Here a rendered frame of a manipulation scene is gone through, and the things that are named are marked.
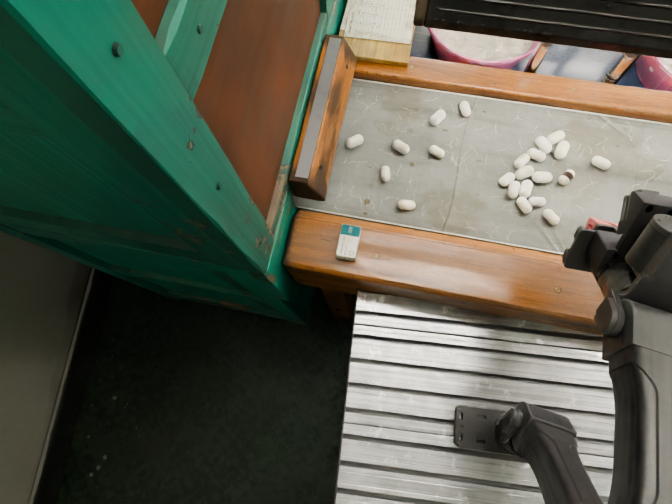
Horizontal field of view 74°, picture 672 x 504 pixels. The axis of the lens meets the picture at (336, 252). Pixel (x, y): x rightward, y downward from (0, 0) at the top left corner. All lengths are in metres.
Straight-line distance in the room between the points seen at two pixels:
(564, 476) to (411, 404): 0.31
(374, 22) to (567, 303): 0.66
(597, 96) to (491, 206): 0.30
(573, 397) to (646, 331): 0.40
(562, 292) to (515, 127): 0.34
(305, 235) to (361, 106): 0.30
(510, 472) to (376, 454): 0.23
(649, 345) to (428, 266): 0.37
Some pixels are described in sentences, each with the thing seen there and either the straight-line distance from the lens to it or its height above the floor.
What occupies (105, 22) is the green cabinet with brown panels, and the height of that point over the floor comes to 1.33.
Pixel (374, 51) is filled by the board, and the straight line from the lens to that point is 0.98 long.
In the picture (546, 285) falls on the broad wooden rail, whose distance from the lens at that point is 0.84.
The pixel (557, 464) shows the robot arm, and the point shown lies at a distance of 0.67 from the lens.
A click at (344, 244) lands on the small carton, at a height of 0.79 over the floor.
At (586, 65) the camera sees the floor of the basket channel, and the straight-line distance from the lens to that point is 1.19.
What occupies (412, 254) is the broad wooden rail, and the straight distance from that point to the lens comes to 0.80.
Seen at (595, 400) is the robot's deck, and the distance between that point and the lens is 0.96.
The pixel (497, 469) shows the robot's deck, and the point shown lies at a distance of 0.91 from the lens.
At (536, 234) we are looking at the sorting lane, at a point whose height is 0.74.
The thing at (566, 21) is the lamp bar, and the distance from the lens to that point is 0.67.
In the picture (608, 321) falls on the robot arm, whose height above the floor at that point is 1.03.
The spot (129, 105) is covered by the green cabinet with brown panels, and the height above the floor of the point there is 1.29.
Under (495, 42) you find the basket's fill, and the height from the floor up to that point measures 0.74.
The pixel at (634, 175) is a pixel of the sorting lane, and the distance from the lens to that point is 1.01.
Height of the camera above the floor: 1.53
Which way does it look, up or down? 74 degrees down
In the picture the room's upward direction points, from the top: 11 degrees counter-clockwise
